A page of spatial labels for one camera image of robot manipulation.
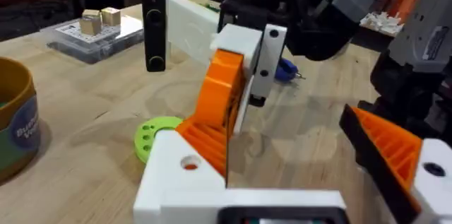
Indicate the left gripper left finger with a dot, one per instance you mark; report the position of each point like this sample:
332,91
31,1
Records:
169,181

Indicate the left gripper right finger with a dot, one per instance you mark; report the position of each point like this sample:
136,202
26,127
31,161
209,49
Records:
392,146

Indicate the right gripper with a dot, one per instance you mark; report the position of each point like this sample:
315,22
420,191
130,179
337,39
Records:
190,26

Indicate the blue electric screwdriver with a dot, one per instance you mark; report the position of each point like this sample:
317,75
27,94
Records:
285,70

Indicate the green disc with holes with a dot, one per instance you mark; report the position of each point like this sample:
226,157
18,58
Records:
148,135

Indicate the heap of white printed parts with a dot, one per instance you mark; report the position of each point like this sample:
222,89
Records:
383,22

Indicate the heap of orange printed parts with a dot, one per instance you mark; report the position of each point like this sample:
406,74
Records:
402,3

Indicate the clear box with wooden cubes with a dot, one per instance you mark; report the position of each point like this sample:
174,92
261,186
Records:
92,36

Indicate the yellow and green toy tub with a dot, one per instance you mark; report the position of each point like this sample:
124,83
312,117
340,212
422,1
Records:
16,118

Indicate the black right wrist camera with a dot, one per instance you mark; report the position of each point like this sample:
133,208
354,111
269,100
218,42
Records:
154,22

